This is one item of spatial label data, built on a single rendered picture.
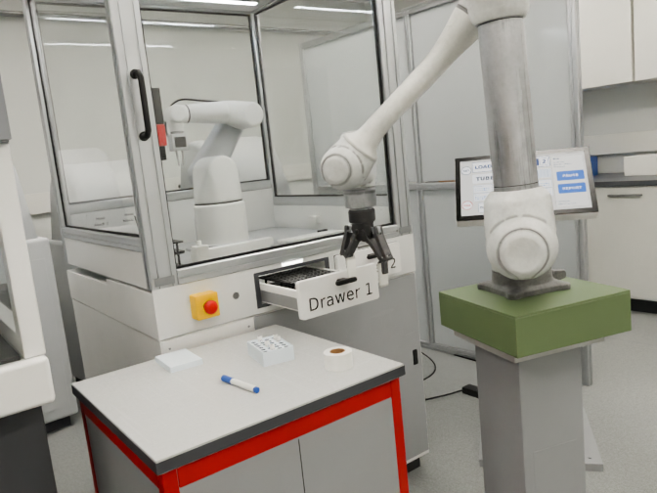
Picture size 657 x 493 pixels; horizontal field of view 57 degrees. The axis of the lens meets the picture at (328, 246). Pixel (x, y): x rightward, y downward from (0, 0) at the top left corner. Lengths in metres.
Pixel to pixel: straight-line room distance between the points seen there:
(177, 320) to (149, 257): 0.20
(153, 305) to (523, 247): 1.00
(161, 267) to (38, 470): 0.59
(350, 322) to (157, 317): 0.70
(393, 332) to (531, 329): 0.88
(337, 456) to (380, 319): 0.89
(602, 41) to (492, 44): 3.49
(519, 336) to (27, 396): 1.09
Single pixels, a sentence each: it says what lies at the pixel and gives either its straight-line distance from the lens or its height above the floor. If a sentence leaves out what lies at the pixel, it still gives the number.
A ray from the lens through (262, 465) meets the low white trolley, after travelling 1.32.
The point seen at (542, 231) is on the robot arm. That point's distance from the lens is 1.39.
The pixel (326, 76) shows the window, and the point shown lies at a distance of 2.09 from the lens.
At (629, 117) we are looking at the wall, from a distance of 5.19.
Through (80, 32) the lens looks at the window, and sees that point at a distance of 2.10.
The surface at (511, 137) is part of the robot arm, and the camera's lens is 1.43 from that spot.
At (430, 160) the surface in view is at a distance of 3.65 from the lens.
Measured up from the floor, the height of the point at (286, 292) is 0.88.
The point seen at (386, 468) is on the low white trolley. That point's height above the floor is 0.52.
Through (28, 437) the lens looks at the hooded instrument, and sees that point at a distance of 1.56.
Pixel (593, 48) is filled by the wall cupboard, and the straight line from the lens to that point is 4.93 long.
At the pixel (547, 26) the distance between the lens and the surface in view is 3.23.
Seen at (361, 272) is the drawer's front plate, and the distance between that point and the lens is 1.82.
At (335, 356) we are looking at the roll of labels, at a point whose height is 0.80.
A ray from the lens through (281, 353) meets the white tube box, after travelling 1.57.
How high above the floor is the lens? 1.27
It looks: 9 degrees down
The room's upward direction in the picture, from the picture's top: 6 degrees counter-clockwise
